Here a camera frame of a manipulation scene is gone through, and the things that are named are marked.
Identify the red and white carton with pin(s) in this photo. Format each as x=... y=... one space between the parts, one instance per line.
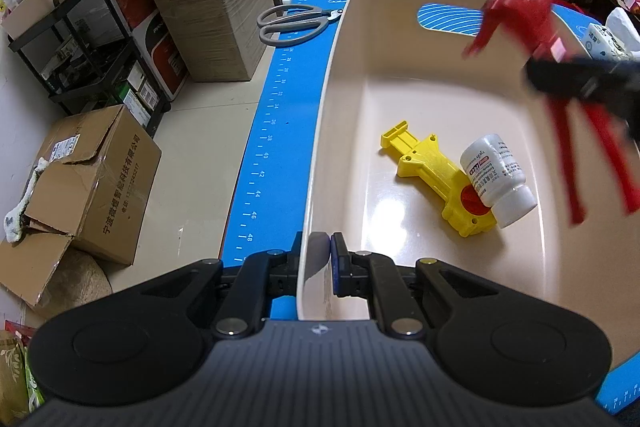
x=160 y=47

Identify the blue ruled mat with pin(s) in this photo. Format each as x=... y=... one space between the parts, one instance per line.
x=280 y=132

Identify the beige plastic bin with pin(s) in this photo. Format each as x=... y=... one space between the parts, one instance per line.
x=400 y=82

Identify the tan woven sack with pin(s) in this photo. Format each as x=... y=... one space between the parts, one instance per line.
x=80 y=282

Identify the red hand tool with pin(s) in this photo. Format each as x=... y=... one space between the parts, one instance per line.
x=520 y=2

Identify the black metal rack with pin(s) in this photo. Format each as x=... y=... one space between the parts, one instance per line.
x=95 y=7

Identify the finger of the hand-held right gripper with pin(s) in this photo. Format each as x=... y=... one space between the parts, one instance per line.
x=575 y=74

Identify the white foam strip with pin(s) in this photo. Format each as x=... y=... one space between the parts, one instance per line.
x=22 y=207

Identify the grey scissors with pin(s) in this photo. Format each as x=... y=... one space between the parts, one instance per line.
x=320 y=14

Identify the open brown cardboard box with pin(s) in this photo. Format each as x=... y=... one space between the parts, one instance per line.
x=100 y=187

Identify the yellow plastic tool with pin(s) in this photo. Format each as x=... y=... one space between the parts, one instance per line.
x=430 y=162

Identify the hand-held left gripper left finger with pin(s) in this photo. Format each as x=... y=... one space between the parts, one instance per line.
x=280 y=269

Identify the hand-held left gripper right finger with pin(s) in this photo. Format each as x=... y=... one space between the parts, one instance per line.
x=341 y=264

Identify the green patterned packet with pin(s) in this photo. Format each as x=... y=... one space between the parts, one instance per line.
x=15 y=372

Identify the white pill bottle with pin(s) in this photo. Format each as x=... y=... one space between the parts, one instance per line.
x=500 y=187

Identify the white tissue pack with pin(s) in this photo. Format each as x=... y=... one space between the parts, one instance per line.
x=607 y=39

